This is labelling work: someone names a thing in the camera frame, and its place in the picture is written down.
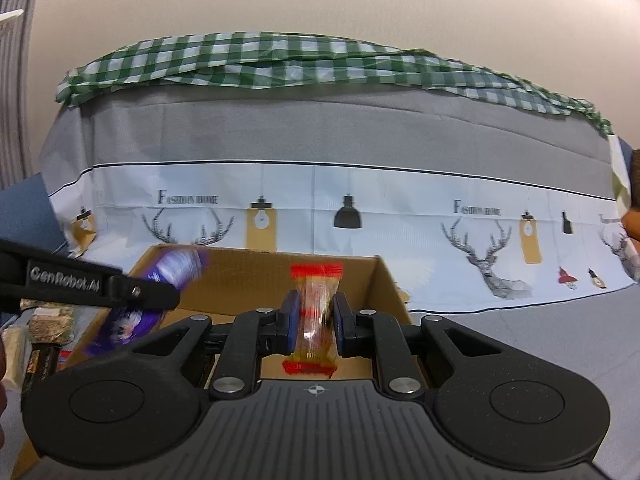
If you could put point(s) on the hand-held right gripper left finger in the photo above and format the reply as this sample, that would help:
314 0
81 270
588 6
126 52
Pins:
290 322

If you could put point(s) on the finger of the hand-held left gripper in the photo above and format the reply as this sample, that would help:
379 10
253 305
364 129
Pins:
150 296

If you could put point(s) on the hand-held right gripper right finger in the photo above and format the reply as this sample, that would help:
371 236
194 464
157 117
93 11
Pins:
342 325

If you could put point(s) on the purple snack packet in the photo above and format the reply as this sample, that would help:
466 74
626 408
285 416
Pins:
175 265

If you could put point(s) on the clear red-ended snack packet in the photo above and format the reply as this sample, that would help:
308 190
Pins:
317 290

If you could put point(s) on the cardboard box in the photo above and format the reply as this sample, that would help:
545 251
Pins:
240 280

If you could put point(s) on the blue fabric sofa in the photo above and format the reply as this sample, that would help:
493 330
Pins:
25 210

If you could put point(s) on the pale snack packet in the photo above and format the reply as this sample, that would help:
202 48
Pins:
12 350

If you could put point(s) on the dark brown snack packet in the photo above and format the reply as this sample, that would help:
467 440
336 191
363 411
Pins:
42 365

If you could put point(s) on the deer print bed sheet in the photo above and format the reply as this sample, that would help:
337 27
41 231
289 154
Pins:
325 140

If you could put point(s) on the grey curtain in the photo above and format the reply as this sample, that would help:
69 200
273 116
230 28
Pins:
15 85

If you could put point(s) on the green checked cloth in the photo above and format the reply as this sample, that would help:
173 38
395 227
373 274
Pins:
280 60

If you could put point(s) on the orange cushion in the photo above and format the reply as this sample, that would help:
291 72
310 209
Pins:
633 225

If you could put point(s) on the white leaf print cloth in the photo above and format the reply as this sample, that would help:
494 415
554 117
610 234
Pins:
620 170

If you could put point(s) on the brown fuzzy cloth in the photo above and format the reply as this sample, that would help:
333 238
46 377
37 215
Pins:
636 170

